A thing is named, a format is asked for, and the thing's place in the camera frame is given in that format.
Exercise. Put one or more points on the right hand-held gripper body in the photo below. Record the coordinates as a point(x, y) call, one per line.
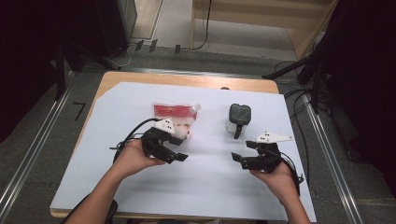
point(264, 160)

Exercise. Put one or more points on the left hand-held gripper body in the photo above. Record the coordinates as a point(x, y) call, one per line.
point(155, 143)

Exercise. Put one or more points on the red and white spouted pouch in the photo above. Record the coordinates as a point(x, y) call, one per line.
point(174, 110)

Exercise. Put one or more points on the clear jar with dark lid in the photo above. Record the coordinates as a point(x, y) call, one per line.
point(239, 113)

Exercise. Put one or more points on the person's right hand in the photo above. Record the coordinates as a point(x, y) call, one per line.
point(280, 183)

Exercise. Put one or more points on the person's left hand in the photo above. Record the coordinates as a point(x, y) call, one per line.
point(130, 158)

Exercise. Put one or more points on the wooden table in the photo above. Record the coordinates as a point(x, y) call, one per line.
point(186, 80)

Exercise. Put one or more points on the black stand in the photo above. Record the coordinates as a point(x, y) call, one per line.
point(286, 67)
point(60, 77)

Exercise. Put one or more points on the small black floor block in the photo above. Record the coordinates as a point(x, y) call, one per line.
point(139, 45)
point(153, 45)
point(177, 48)

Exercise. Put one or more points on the black cabinet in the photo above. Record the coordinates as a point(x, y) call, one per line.
point(109, 25)

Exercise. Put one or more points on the wooden shelf unit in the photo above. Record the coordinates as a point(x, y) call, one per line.
point(249, 17)

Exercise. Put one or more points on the dark curtain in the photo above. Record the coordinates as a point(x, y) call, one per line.
point(367, 77)
point(31, 46)

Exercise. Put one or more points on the metal floor rail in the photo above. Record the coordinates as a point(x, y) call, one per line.
point(35, 146)
point(330, 155)

